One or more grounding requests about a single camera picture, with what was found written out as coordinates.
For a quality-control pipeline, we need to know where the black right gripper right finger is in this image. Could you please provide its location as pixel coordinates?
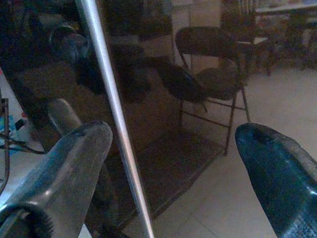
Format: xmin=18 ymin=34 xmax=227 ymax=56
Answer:
xmin=234 ymin=122 xmax=317 ymax=238

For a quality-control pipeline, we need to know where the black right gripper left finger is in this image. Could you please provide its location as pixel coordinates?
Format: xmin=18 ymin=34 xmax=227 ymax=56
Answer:
xmin=0 ymin=120 xmax=113 ymax=238

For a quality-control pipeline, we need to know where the patterned floor mat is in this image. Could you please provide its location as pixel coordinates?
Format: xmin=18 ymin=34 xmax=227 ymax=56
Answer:
xmin=104 ymin=131 xmax=225 ymax=225

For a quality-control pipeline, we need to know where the black folding chair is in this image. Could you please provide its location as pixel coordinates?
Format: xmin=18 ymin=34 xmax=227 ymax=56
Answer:
xmin=174 ymin=26 xmax=251 ymax=157

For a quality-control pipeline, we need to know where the dark wooden chair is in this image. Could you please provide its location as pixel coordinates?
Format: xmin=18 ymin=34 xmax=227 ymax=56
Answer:
xmin=220 ymin=0 xmax=274 ymax=76

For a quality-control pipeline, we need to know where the cluttered dining table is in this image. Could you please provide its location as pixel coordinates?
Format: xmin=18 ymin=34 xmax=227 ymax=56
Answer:
xmin=255 ymin=0 xmax=317 ymax=71

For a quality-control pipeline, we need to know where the fridge door with silver handle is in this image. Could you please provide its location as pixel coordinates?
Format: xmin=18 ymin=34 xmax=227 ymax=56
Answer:
xmin=0 ymin=0 xmax=181 ymax=238

